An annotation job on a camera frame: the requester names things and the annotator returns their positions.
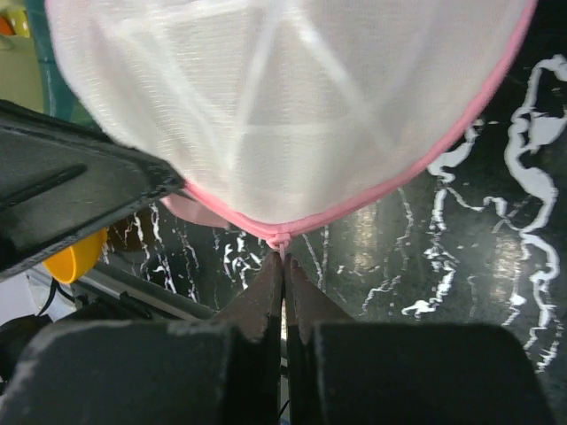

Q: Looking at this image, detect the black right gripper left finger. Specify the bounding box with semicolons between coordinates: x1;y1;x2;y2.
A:
12;254;283;424

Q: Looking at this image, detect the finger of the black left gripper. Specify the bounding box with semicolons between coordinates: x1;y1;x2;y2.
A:
1;100;183;279

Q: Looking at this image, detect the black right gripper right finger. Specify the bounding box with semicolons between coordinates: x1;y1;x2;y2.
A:
283;257;555;424

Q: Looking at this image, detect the white pink mesh laundry bag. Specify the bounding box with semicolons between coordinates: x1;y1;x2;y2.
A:
45;1;537;248

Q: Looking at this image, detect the teal transparent plastic bin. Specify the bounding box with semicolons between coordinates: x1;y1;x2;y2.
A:
24;0;97;128

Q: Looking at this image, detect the yellow orange plastic bowl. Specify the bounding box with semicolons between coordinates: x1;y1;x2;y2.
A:
43;228;107;285

